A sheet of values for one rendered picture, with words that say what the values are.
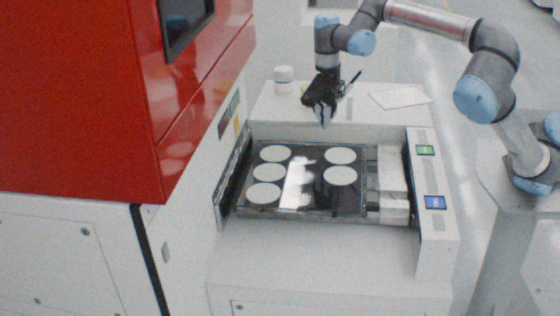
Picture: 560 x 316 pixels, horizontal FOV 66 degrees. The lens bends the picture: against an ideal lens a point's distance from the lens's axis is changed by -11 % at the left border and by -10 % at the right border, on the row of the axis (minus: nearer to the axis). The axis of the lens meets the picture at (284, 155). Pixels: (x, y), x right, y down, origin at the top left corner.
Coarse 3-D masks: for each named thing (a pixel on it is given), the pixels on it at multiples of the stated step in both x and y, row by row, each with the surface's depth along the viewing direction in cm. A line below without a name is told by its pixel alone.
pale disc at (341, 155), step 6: (330, 150) 155; (336, 150) 155; (342, 150) 155; (348, 150) 155; (330, 156) 152; (336, 156) 152; (342, 156) 152; (348, 156) 152; (354, 156) 152; (336, 162) 149; (342, 162) 149; (348, 162) 149
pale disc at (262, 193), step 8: (256, 184) 141; (264, 184) 141; (272, 184) 141; (248, 192) 138; (256, 192) 138; (264, 192) 138; (272, 192) 137; (280, 192) 137; (256, 200) 134; (264, 200) 134; (272, 200) 134
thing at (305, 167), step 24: (264, 144) 161; (288, 144) 160; (312, 144) 159; (288, 168) 148; (312, 168) 147; (360, 168) 146; (288, 192) 137; (312, 192) 137; (336, 192) 136; (360, 192) 136
